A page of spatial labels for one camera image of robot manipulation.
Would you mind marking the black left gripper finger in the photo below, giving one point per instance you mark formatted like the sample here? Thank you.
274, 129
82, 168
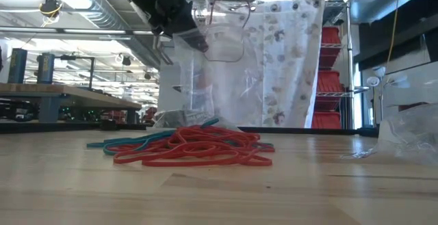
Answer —
184, 23

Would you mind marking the clear plastic zip bag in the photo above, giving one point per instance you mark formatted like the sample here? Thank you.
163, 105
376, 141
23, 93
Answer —
410, 136
191, 67
184, 117

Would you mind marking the red rubber bands heap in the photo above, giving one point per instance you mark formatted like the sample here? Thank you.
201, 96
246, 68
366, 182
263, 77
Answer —
191, 146

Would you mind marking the green rubber bands heap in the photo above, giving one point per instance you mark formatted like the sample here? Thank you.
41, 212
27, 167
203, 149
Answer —
137, 141

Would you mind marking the long ceiling light strip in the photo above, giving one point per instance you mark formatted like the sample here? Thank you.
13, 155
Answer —
96, 31

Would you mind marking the black hanging spotlight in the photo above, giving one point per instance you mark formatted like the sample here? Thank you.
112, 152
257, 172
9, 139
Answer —
126, 61

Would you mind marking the white floral curtain cloth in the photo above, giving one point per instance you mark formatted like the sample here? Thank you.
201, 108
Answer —
273, 64

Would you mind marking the red plastic bin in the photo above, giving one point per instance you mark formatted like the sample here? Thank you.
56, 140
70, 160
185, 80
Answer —
326, 119
331, 35
328, 85

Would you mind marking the black metal stand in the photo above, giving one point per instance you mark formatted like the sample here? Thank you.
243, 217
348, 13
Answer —
91, 71

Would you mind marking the black round puck white label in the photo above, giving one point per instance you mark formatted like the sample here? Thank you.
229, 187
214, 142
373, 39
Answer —
109, 124

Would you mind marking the grey metal workbench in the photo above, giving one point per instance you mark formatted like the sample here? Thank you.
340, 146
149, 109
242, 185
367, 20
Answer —
68, 93

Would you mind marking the blue cylinder can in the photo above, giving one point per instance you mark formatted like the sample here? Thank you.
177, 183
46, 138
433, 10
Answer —
45, 67
17, 66

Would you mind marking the dark desk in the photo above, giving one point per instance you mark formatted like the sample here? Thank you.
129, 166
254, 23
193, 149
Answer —
393, 30

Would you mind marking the white floor lamp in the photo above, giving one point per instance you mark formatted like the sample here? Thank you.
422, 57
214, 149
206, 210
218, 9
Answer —
379, 72

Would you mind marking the black electronics under bench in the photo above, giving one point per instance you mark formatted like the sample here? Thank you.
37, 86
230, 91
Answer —
17, 114

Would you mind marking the silver ventilation duct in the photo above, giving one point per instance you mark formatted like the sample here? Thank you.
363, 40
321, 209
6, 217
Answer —
102, 6

